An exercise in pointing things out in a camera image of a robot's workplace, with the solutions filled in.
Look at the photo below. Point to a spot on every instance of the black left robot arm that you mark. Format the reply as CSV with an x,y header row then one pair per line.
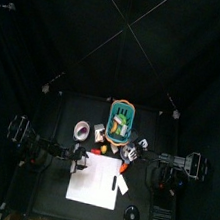
x,y
42,144

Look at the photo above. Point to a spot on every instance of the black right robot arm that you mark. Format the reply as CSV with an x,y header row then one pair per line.
x,y
177,162

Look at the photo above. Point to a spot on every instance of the yellow toy corn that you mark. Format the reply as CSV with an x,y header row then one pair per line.
x,y
103,148

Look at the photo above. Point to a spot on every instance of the grey round plate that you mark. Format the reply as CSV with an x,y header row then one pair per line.
x,y
123,153

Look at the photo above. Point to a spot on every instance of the red toy food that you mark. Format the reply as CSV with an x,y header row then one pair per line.
x,y
95,151

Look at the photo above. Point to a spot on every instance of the white toy wedge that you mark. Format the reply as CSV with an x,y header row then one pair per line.
x,y
114,148

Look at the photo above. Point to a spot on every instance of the white toy carton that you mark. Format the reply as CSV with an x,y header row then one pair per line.
x,y
123,130

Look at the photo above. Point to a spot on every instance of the white paper sheet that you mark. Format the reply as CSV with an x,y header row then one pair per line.
x,y
94,184

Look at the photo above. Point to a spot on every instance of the purple toy eggplant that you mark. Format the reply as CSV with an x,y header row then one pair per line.
x,y
83,131

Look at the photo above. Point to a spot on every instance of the white bowl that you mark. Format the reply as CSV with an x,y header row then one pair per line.
x,y
77,131

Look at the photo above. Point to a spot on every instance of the white grey toy box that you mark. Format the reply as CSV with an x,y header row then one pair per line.
x,y
99,131

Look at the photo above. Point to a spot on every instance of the yellow toy banana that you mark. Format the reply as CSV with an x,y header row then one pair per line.
x,y
113,127

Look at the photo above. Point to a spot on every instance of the white card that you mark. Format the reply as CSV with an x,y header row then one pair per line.
x,y
123,185

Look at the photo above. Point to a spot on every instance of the green toy vegetable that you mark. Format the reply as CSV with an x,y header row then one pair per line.
x,y
123,119

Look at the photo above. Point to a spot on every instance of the black marker pen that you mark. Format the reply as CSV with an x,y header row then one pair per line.
x,y
114,183

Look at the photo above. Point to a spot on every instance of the teal basket with orange rim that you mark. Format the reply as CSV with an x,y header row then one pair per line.
x,y
115,111

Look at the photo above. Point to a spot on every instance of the black round disc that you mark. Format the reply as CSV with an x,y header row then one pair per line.
x,y
131,216

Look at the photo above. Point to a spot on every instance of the black panel with white print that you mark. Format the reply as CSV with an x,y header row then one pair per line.
x,y
161,218

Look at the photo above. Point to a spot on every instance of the metal frame clamp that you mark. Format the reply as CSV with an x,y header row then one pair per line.
x,y
45,87
176,114

